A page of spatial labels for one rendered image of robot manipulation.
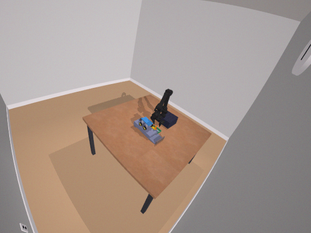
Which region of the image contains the blue trolley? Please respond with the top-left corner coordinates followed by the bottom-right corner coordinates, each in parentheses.
top-left (139, 117), bottom-right (153, 130)

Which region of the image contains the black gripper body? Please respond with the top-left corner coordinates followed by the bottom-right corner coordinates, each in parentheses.
top-left (150, 115), bottom-right (165, 124)

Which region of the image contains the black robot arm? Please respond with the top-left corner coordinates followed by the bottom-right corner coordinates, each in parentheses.
top-left (152, 89), bottom-right (173, 119)

